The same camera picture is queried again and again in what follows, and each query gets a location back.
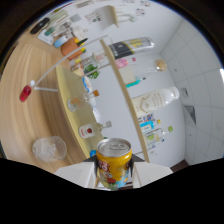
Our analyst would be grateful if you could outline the clear glass with ice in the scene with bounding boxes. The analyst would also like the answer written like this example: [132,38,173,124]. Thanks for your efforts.
[31,135,68,163]

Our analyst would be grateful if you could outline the large glass jar cork lid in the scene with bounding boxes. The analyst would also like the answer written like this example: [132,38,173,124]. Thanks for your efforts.
[118,59,168,84]

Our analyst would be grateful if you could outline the white wooden two-tier shelf rack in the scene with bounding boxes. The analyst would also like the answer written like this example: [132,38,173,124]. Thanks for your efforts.
[31,34,151,164]

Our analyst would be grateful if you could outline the pink drink bottle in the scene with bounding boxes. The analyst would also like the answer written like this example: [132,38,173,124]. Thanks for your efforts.
[114,57,138,69]

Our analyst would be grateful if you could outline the teal drink bottle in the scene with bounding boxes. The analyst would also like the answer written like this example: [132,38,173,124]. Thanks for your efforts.
[124,75,147,89]

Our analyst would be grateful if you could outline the blue and white cup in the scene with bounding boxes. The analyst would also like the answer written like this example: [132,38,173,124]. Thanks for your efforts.
[53,34,69,48]

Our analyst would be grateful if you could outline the green potted plant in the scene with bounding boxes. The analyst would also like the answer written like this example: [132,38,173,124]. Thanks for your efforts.
[83,64,100,80]

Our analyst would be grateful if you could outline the large white bottle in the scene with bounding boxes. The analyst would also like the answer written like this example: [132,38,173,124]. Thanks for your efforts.
[131,85,180,118]

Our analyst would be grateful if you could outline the clear bottle with red label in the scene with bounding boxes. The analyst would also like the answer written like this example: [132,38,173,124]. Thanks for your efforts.
[78,120,113,140]

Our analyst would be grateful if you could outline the orange storage basket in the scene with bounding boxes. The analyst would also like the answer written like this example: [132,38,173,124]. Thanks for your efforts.
[60,36,88,61]

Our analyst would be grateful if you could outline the small clear plastic bottle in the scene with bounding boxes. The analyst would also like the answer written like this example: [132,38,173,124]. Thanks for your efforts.
[146,138,166,150]

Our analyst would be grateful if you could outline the light blue drink bottle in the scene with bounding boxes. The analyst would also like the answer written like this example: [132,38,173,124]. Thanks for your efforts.
[139,119,162,130]

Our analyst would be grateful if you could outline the white tray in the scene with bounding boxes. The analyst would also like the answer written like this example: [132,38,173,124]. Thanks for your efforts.
[37,29,55,46]

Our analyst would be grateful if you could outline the black handbag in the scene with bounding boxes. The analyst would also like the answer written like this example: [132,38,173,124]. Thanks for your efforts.
[29,17,51,35]

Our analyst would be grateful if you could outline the small red liquid bottle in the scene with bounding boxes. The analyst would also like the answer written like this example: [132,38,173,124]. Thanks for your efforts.
[19,79,36,103]

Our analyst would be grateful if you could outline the wooden wall shelf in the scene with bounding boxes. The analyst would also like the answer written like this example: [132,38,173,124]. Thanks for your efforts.
[98,4,120,29]

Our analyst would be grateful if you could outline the red and white can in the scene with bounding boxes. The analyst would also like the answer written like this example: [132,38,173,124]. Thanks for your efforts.
[137,113,156,123]

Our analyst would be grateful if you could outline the yellow drink can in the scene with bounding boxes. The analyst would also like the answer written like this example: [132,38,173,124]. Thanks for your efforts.
[96,137,133,192]

